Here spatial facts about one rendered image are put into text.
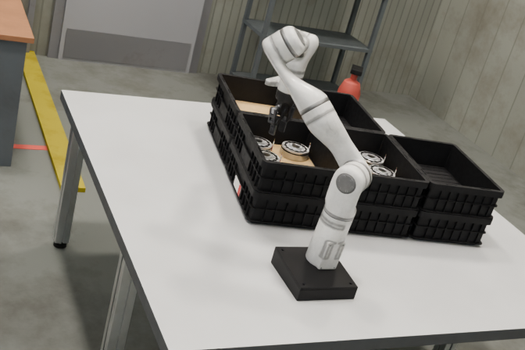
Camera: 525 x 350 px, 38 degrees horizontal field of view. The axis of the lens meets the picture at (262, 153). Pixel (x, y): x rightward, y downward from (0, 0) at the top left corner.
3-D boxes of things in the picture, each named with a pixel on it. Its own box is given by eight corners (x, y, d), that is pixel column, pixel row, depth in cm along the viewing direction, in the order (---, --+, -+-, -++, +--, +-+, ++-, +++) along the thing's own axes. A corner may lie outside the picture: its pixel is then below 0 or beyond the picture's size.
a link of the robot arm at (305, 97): (255, 41, 211) (299, 121, 211) (284, 23, 209) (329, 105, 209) (262, 42, 220) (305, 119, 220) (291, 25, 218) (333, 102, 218)
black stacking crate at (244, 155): (339, 205, 249) (349, 174, 245) (254, 194, 240) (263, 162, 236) (305, 151, 284) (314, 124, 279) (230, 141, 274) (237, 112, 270)
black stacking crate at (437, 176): (494, 222, 268) (505, 194, 264) (420, 213, 259) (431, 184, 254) (444, 170, 302) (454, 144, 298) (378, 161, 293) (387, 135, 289)
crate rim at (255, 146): (348, 179, 246) (350, 173, 245) (261, 168, 236) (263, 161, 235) (312, 128, 280) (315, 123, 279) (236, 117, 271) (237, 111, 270)
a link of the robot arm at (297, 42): (304, 22, 234) (280, 35, 236) (290, 22, 208) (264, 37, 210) (318, 48, 234) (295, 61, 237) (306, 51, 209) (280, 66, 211)
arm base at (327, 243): (340, 269, 224) (359, 221, 217) (313, 269, 220) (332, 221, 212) (326, 249, 231) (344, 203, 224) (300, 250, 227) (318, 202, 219)
